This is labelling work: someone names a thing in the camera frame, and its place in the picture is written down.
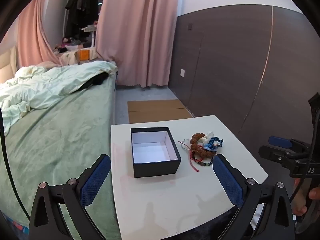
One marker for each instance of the white rack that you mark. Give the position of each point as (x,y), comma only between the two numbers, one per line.
(92,33)

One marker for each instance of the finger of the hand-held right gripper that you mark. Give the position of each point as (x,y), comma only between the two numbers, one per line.
(277,156)
(280,141)

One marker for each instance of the person's right hand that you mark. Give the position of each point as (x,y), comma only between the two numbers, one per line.
(300,200)

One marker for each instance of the white wall outlet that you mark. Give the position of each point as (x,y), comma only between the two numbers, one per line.
(183,73)

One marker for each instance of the bed with green sheet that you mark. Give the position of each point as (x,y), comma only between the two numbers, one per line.
(62,142)

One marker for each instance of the black garment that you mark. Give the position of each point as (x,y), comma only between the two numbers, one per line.
(98,78)

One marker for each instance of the pink pillow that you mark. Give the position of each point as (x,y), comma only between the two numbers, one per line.
(50,64)

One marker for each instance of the narrow pink curtain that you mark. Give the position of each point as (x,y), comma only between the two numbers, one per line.
(30,37)

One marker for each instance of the black jewelry box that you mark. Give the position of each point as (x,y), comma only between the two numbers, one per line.
(155,168)

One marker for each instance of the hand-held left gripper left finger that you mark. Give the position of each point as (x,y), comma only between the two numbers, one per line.
(96,180)

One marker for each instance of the dark cloth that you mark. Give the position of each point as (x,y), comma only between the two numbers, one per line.
(207,227)

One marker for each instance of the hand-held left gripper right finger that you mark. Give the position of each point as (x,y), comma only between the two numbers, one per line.
(227,180)

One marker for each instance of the pale green quilt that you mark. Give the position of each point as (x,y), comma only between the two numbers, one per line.
(50,82)

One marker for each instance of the flat cardboard sheet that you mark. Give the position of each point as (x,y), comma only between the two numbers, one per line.
(155,111)

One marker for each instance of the orange box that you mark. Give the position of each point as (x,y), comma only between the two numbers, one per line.
(83,55)

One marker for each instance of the beige headboard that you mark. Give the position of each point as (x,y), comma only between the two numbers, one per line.
(7,65)

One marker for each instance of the cream patterned blanket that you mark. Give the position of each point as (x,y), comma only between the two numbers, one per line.
(68,57)

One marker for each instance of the wide pink curtain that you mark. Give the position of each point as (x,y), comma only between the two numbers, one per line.
(137,30)

